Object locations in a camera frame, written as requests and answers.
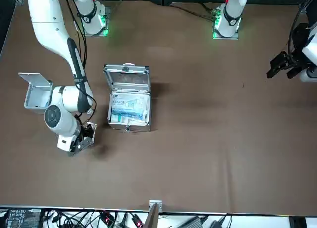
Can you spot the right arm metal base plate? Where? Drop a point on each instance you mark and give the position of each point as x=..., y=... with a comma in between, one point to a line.
x=107, y=20

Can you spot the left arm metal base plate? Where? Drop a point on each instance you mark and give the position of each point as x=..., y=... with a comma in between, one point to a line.
x=216, y=36

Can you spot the small black power adapter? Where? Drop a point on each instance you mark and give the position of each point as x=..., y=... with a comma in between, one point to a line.
x=221, y=223

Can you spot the black labelled power adapter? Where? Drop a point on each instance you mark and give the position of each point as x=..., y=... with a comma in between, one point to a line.
x=23, y=218

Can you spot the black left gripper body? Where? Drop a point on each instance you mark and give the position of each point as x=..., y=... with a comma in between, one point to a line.
x=298, y=40

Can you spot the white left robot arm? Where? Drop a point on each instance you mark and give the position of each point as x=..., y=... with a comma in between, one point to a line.
x=231, y=17

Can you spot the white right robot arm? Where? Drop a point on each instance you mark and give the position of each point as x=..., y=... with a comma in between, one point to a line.
x=48, y=27

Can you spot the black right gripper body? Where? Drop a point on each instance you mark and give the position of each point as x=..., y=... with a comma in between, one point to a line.
x=80, y=129

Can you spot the aluminium medical kit case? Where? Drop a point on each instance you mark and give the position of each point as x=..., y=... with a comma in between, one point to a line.
x=128, y=85

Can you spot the grey power adapter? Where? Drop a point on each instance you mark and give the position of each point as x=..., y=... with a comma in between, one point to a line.
x=195, y=221

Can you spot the aluminium camera post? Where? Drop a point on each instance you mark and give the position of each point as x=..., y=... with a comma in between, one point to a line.
x=154, y=213

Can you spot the black plug red light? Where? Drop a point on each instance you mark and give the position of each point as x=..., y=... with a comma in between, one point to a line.
x=105, y=218
x=136, y=220

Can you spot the blue white supply packet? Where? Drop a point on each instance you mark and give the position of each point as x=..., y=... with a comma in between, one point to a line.
x=128, y=106

